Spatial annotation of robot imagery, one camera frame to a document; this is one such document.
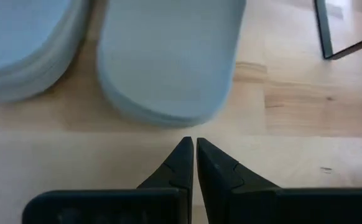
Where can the wooden shelf with black frame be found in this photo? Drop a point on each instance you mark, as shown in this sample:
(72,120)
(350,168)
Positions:
(322,31)

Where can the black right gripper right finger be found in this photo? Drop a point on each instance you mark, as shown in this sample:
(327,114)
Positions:
(215,180)

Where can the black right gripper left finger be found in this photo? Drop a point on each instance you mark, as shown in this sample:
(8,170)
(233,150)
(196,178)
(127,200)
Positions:
(181,171)

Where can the grey slide sandal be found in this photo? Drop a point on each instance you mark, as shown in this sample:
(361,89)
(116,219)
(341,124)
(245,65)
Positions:
(168,56)
(22,40)

